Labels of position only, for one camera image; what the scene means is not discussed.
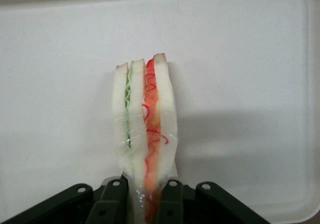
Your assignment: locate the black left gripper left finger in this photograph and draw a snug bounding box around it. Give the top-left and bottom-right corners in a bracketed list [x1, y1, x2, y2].
[0, 175, 132, 224]

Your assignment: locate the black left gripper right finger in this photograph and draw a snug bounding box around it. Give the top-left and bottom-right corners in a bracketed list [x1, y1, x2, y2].
[155, 177, 272, 224]

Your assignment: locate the triangle sandwich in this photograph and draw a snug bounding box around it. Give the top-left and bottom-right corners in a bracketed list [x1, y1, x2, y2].
[111, 53, 180, 224]

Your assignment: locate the cream plastic tray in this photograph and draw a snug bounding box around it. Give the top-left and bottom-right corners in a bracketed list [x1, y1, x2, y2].
[0, 0, 320, 224]

